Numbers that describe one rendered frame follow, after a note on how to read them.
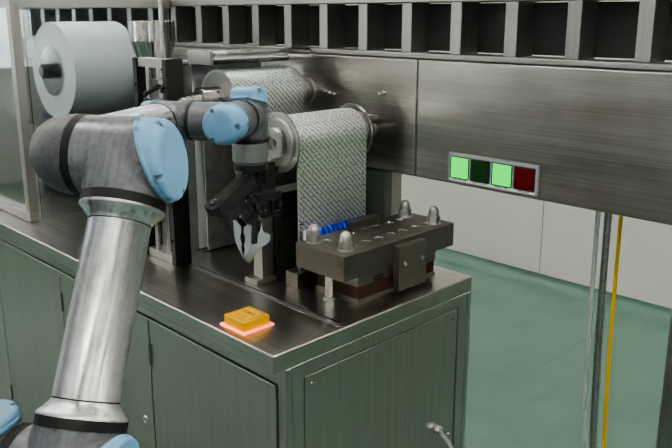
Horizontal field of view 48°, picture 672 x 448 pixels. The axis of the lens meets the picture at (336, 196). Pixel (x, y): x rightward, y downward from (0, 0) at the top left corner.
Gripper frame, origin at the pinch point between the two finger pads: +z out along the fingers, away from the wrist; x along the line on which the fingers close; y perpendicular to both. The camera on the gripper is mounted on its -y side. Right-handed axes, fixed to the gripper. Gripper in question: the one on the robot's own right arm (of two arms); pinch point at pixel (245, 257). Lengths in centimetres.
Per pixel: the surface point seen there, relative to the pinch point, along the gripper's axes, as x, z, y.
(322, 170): 9.7, -12.5, 31.8
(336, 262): -7.6, 4.0, 19.5
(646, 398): -10, 105, 198
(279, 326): -5.7, 15.2, 4.2
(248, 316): -1.4, 12.8, -0.6
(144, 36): 84, -43, 29
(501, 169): -26, -15, 55
